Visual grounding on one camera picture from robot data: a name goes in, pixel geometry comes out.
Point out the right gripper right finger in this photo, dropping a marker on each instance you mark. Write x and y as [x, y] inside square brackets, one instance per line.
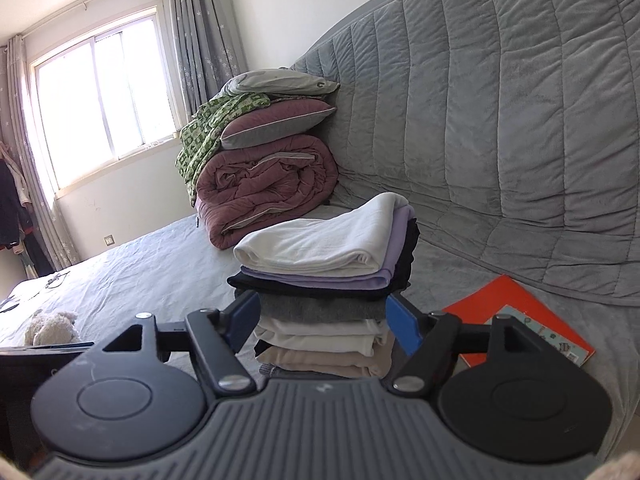
[429, 341]

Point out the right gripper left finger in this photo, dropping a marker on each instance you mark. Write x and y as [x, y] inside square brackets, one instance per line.
[217, 337]

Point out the white cotton pants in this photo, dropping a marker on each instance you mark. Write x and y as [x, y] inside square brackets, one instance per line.
[360, 242]

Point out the stack of folded clothes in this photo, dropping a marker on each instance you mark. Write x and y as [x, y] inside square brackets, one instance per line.
[335, 327]

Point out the dark clothes hanging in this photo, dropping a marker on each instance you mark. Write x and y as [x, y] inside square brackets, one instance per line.
[16, 221]

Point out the white plush dog toy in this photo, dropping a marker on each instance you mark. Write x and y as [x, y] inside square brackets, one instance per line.
[51, 328]

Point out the orange red book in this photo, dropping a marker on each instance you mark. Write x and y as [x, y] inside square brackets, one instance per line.
[506, 297]

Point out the grey patterned curtain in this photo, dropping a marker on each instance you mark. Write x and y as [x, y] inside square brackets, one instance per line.
[25, 141]

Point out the maroon folded quilt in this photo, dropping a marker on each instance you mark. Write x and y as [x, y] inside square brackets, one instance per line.
[245, 190]

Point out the green patterned blanket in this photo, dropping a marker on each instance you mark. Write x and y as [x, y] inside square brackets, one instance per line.
[200, 139]

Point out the grey pink pillow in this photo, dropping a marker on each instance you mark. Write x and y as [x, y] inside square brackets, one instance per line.
[274, 122]

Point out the grey top pillow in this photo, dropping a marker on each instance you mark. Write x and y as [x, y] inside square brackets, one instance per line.
[278, 81]

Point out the window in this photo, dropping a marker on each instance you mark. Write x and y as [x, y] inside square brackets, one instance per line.
[103, 96]

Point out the right grey curtain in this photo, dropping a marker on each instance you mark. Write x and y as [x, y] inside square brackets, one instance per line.
[208, 48]

